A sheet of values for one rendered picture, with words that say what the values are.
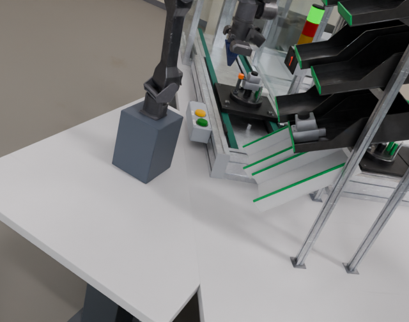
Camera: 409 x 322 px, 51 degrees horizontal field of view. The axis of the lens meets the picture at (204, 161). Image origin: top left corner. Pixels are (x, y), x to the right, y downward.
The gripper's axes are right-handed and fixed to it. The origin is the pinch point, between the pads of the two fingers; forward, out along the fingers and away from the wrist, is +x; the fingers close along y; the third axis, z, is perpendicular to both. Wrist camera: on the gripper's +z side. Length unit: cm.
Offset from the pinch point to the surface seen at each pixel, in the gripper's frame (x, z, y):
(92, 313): 112, -28, -16
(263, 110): 27.9, 26.5, 25.1
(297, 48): -11.3, 13.2, -15.5
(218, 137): 29.1, 3.9, -1.6
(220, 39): 29, 20, 111
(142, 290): 39, -20, -62
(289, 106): 4.5, 15.8, -19.5
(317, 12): -15.0, 30.9, 21.6
